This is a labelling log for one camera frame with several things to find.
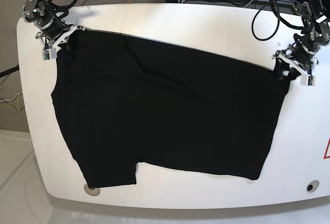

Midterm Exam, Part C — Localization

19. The black T-shirt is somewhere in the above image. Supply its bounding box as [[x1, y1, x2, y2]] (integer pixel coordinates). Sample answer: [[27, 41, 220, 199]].
[[51, 31, 290, 188]]

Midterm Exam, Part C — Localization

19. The round table grommet left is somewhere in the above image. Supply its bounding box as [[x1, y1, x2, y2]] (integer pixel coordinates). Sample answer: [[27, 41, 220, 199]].
[[84, 184, 101, 196]]

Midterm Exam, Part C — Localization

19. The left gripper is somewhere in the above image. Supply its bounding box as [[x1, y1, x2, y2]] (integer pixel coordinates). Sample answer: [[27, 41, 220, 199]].
[[272, 42, 320, 81]]

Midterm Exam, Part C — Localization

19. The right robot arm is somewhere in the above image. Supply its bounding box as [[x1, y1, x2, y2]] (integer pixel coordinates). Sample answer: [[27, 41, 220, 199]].
[[21, 0, 80, 60]]

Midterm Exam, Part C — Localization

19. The round table grommet right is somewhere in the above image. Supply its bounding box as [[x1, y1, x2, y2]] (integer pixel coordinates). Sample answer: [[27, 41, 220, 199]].
[[306, 180, 320, 193]]

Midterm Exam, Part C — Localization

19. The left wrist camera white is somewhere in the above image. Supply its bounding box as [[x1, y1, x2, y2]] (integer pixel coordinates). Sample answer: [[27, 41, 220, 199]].
[[301, 74, 316, 86]]

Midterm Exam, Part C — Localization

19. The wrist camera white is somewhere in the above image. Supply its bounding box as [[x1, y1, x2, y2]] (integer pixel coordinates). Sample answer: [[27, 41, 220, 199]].
[[301, 74, 316, 86], [42, 48, 57, 61]]

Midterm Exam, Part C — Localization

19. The red triangle warning sticker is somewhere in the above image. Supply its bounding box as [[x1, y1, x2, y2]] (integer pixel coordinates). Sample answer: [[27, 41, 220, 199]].
[[324, 139, 330, 159]]

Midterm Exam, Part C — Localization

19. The round table grommet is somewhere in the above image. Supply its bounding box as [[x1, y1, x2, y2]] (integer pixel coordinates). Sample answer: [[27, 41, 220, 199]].
[[306, 180, 320, 193], [84, 184, 101, 196]]

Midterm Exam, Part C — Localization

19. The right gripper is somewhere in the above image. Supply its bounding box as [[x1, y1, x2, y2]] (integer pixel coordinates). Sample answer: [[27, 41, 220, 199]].
[[35, 19, 85, 51]]

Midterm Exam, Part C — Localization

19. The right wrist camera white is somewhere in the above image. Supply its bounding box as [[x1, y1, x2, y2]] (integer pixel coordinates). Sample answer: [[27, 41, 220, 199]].
[[42, 48, 57, 61]]

